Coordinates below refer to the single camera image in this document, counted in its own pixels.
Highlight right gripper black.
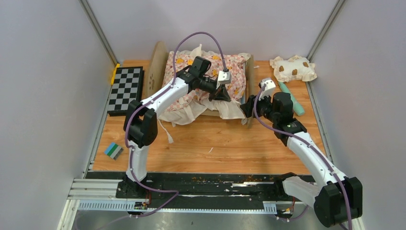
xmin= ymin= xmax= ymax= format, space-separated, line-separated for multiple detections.
xmin=239 ymin=90 xmax=278 ymax=124

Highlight pink checkered duck cushion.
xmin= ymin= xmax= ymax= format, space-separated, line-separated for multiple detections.
xmin=158 ymin=45 xmax=251 ymax=126

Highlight cream pillow brown spots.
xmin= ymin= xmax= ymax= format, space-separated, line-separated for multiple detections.
xmin=270 ymin=55 xmax=317 ymax=82

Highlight wooden pet bed striped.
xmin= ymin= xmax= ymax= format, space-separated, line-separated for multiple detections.
xmin=144 ymin=41 xmax=255 ymax=117

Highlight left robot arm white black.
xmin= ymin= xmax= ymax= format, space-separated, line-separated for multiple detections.
xmin=119 ymin=57 xmax=232 ymax=198

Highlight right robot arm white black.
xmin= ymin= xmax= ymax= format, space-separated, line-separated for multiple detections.
xmin=240 ymin=92 xmax=363 ymax=227

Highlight teal cylindrical toy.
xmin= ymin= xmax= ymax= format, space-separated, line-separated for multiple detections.
xmin=278 ymin=82 xmax=305 ymax=116

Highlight black grey chessboard box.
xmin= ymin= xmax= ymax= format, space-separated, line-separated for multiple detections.
xmin=107 ymin=67 xmax=144 ymax=116

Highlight blue green grey block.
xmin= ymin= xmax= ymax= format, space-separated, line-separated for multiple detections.
xmin=104 ymin=142 xmax=124 ymax=160

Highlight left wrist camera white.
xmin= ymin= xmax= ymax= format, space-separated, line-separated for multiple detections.
xmin=217 ymin=71 xmax=232 ymax=85

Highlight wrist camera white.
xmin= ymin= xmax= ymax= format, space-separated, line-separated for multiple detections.
xmin=259 ymin=78 xmax=276 ymax=100
xmin=217 ymin=71 xmax=232 ymax=85

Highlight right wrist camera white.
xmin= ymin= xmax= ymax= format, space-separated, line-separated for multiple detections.
xmin=259 ymin=78 xmax=276 ymax=100

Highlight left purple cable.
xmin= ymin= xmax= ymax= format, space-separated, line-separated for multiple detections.
xmin=124 ymin=32 xmax=228 ymax=218

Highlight purple cable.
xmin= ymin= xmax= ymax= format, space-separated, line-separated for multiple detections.
xmin=252 ymin=84 xmax=353 ymax=230
xmin=124 ymin=32 xmax=228 ymax=218

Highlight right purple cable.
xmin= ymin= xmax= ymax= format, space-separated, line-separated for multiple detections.
xmin=252 ymin=84 xmax=353 ymax=230

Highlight yellow clip on frame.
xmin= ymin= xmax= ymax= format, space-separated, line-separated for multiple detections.
xmin=110 ymin=63 xmax=121 ymax=86

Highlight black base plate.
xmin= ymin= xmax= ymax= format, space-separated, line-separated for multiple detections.
xmin=86 ymin=172 xmax=299 ymax=206

